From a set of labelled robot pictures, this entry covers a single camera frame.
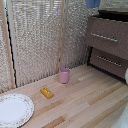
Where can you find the yellow rectangular block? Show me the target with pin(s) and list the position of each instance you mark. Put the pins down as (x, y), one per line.
(47, 92)

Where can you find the white rounded object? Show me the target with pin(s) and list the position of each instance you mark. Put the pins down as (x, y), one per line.
(121, 118)

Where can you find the pink cup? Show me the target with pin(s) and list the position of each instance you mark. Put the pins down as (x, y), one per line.
(64, 76)

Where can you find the white patterned plate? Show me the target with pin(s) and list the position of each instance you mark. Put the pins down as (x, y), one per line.
(15, 110)

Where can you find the dark brown drawer cabinet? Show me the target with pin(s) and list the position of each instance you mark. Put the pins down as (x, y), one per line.
(110, 13)

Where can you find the wooden screen post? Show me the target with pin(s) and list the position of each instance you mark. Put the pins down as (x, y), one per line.
(60, 40)
(7, 50)

